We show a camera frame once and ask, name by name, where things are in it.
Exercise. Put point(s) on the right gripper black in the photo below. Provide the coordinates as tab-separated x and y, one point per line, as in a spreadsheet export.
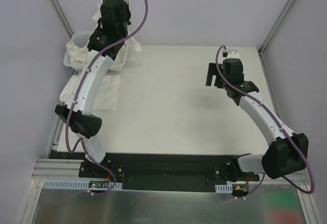
217	75

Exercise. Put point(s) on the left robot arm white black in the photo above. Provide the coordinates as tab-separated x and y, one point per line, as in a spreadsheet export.
103	47

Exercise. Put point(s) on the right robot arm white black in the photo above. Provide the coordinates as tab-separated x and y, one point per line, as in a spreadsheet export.
286	151

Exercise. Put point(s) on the folded white t shirt stack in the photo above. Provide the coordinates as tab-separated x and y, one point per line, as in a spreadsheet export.
107	94

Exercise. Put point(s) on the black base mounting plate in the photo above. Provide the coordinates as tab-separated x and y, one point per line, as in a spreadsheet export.
160	172

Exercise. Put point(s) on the white plastic laundry basket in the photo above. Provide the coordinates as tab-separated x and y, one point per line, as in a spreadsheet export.
81	39

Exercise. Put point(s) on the cream clothes in basket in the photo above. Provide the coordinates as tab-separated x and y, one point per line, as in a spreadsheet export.
75	57

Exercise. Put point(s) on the right aluminium frame post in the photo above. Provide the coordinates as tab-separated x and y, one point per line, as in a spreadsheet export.
277	25

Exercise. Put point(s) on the aluminium frame post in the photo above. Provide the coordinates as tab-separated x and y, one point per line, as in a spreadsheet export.
62	17
277	25

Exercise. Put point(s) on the right white cable duct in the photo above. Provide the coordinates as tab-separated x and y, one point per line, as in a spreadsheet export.
224	189

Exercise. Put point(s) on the white cable duct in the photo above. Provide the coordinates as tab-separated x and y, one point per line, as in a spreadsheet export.
224	189
81	185

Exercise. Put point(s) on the left white cable duct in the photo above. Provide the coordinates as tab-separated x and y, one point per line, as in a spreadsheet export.
81	185

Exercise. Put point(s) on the left aluminium frame post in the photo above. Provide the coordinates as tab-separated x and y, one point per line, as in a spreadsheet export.
62	17

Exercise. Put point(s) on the aluminium rail front left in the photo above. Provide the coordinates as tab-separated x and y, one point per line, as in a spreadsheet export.
56	169

